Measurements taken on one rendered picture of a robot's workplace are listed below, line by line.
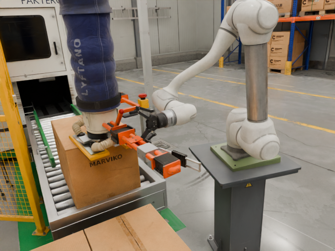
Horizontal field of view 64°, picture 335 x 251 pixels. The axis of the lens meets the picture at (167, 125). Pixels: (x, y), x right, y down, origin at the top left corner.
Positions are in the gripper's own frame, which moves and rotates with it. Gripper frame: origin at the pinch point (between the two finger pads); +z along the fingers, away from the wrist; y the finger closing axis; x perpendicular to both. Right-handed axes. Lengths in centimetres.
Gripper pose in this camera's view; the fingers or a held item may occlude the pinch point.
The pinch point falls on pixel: (126, 130)
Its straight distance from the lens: 126.3
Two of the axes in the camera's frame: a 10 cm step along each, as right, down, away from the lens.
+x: -5.9, -2.5, 7.7
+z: -8.1, 2.4, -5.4
